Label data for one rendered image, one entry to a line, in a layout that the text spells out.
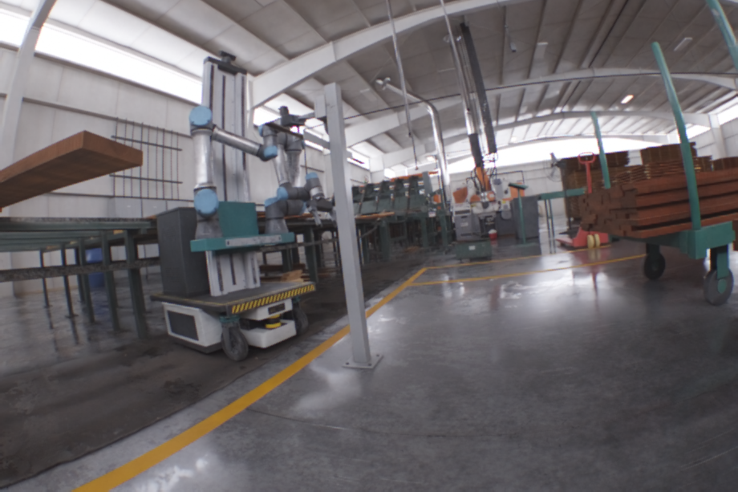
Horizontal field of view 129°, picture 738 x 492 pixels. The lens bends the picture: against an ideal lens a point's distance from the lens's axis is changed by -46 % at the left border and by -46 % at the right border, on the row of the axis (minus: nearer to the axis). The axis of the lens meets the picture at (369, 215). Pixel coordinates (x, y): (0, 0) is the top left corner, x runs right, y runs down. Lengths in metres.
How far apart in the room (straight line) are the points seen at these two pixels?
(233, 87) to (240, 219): 0.90
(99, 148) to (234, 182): 1.26
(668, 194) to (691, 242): 0.24
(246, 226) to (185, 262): 0.43
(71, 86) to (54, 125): 1.11
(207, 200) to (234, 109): 0.87
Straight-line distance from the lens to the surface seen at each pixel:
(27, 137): 8.70
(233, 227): 1.94
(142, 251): 8.74
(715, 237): 1.78
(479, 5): 10.45
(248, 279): 2.06
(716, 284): 1.96
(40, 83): 9.25
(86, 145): 0.96
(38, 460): 1.27
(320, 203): 1.75
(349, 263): 1.43
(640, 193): 1.57
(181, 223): 1.98
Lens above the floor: 0.59
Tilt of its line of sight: 3 degrees up
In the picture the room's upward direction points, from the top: 7 degrees counter-clockwise
